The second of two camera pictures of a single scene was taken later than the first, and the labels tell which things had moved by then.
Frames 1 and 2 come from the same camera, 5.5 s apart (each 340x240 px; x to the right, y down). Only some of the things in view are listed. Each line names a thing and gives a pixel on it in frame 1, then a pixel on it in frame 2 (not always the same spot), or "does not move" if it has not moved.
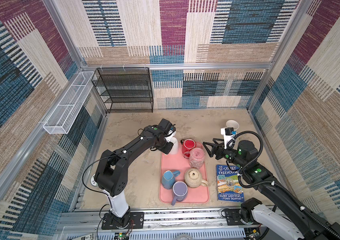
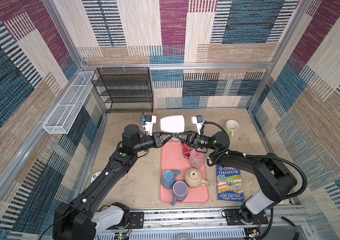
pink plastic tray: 178,162 does not move
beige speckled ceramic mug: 193,178 does not move
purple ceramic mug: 180,188 does not move
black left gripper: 167,150 -> 157,141
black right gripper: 220,149 -> 193,138
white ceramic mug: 175,149 -> 172,124
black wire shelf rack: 125,89 does not move
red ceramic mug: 187,144 does not move
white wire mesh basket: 63,117 does not move
